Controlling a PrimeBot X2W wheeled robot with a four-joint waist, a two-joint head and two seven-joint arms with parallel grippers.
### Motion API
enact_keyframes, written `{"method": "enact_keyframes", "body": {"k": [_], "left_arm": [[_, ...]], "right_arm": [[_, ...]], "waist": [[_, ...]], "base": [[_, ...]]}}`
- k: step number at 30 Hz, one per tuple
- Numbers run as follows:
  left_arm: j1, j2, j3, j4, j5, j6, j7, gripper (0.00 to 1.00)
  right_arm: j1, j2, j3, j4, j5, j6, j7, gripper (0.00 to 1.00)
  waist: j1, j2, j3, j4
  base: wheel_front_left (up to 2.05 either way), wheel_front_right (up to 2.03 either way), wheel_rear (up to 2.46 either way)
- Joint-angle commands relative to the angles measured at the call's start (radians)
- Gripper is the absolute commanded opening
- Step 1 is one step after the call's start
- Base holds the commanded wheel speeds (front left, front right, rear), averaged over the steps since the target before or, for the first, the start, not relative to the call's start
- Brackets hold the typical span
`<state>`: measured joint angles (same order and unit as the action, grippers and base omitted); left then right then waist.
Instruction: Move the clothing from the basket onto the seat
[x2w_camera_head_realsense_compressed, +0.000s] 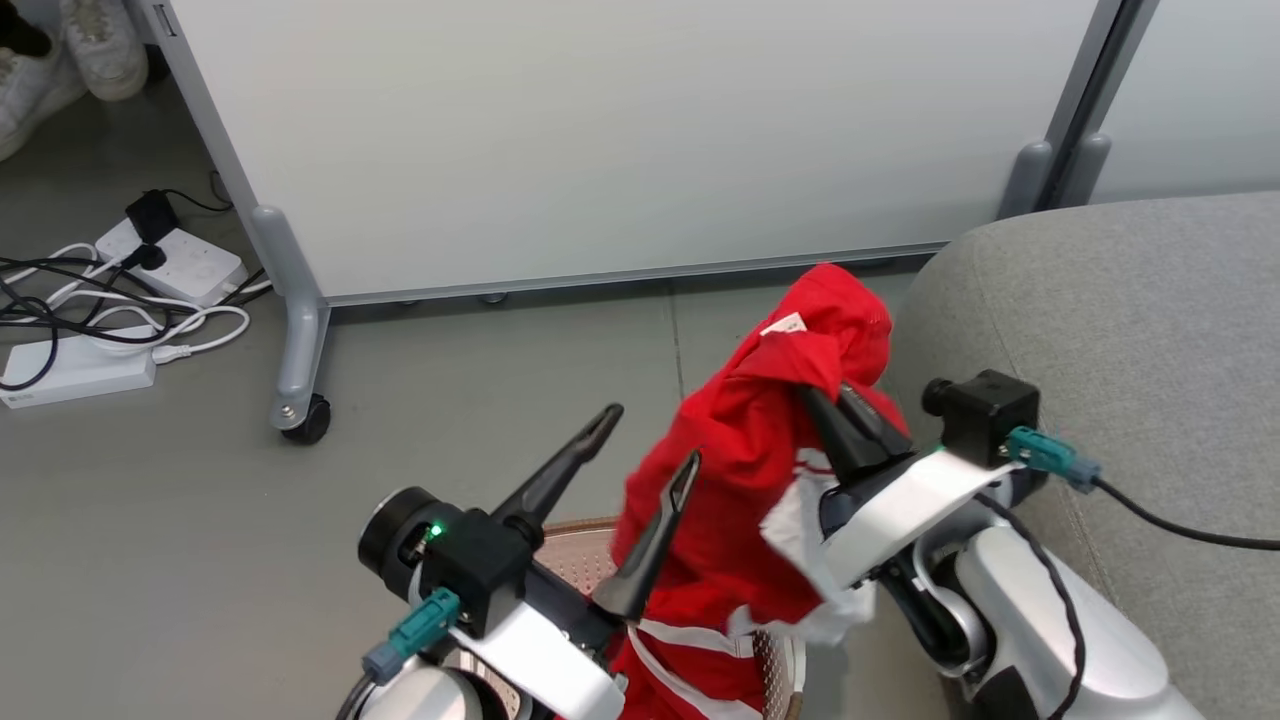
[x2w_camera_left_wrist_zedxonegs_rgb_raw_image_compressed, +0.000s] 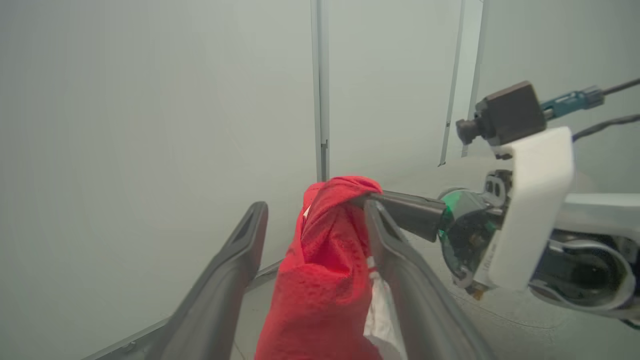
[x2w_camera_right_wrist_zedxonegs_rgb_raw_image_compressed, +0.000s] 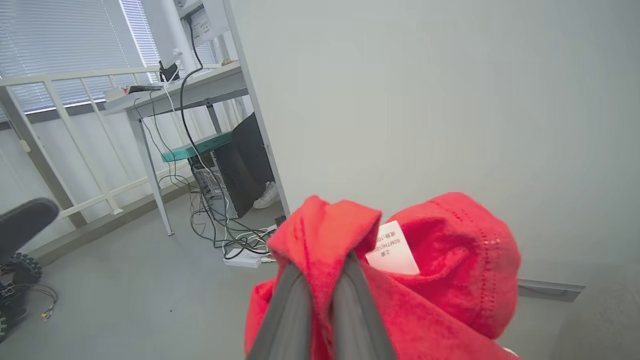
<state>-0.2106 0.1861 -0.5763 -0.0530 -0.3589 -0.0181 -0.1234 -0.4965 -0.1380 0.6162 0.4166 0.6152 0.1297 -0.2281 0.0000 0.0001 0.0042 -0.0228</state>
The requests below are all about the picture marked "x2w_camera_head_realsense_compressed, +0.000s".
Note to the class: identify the wide white partition panel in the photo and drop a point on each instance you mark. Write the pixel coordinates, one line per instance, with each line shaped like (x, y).
(620, 130)

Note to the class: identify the white sneaker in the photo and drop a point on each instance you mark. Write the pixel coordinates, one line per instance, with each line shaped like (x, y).
(105, 45)
(30, 95)

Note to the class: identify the short grey partition foot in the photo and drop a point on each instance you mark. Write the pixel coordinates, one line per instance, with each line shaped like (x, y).
(1028, 180)
(1085, 170)

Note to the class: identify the long grey partition leg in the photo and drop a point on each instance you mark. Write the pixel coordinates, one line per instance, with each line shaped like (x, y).
(295, 330)

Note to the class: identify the red garment with white trim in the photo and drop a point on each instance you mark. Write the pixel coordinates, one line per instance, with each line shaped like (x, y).
(740, 440)

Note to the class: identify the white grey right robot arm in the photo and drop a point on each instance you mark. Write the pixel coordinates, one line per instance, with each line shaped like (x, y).
(1030, 620)

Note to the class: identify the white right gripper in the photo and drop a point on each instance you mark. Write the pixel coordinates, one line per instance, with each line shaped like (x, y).
(920, 495)

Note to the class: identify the black power adapter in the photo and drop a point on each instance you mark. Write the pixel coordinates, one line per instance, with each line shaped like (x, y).
(152, 213)

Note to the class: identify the white power strip with plugs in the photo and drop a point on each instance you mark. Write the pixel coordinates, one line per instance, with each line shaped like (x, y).
(195, 265)

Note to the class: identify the long flat white power strip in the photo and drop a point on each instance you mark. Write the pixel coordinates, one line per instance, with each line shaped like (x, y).
(75, 375)

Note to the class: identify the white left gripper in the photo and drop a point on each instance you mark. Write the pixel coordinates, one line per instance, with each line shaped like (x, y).
(545, 660)

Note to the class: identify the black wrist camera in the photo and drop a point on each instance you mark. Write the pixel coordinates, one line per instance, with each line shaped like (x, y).
(480, 575)
(985, 415)

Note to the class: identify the cream perforated laundry basket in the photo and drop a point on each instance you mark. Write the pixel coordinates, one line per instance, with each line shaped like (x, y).
(580, 560)

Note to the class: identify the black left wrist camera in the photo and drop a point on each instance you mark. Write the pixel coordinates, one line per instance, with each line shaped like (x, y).
(480, 575)

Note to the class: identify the black trouser leg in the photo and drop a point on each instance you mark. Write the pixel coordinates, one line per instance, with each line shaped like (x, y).
(20, 25)

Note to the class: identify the narrow white partition panel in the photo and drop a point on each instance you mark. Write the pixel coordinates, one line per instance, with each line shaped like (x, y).
(1200, 90)

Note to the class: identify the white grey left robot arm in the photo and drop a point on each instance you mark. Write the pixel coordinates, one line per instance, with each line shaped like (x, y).
(420, 700)

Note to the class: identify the black caster wheel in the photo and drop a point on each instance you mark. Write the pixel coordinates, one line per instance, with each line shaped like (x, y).
(310, 422)

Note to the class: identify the grey fabric sofa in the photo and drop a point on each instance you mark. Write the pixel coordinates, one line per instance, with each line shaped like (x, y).
(1130, 330)

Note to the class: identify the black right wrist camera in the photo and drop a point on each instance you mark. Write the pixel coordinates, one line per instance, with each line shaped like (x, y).
(985, 415)

